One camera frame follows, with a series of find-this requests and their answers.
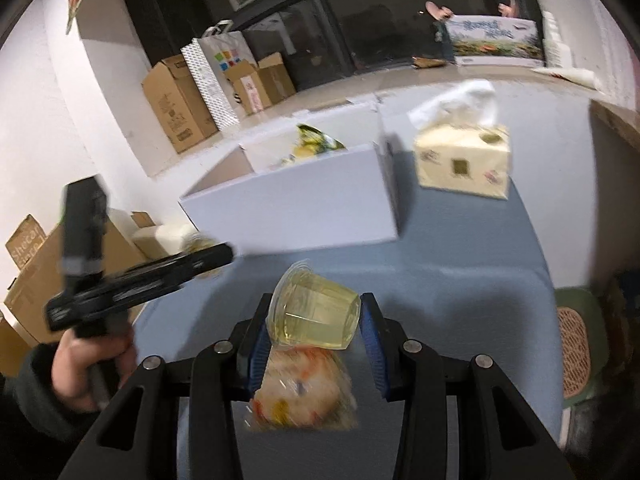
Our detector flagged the white dotted paper bag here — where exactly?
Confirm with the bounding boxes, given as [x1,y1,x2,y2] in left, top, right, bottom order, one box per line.
[181,20,257,130]

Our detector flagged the blue grey table mat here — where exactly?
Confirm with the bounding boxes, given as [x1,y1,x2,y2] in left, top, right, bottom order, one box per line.
[136,172,562,479]

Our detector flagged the orange patterned snack bag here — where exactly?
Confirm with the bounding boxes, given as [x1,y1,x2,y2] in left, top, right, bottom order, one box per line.
[245,347,357,431]

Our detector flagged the long printed landscape box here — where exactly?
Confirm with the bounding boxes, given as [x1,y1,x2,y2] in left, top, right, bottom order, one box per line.
[446,15,544,68]

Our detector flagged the person's left hand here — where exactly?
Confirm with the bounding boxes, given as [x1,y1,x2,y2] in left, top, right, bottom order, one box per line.
[51,325,137,413]

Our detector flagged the small open cardboard box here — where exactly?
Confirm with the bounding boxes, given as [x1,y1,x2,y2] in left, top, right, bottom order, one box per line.
[226,52,296,115]

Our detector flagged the clear yellow jelly cup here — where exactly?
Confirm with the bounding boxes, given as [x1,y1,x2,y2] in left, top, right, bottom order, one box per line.
[266,260,361,351]

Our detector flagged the black sleeve forearm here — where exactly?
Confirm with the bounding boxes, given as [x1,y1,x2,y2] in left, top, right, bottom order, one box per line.
[1,344,74,479]

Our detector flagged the tall brown cardboard box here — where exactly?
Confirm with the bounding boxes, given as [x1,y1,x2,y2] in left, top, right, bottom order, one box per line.
[142,54,218,154]

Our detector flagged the brown cardboard boxes at left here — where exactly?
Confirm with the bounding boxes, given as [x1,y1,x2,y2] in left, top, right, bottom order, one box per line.
[1,220,144,349]

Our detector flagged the green stool with mesh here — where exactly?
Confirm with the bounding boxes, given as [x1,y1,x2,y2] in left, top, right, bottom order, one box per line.
[554,287,610,408]

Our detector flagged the white cardboard storage box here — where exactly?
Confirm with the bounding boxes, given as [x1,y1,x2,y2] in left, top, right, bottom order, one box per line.
[180,102,398,255]

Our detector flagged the yellow foil snack bag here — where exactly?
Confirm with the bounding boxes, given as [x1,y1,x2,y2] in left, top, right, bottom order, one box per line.
[280,124,346,165]

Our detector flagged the cream tissue pack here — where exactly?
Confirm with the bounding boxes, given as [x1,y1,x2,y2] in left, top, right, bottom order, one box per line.
[406,79,512,201]

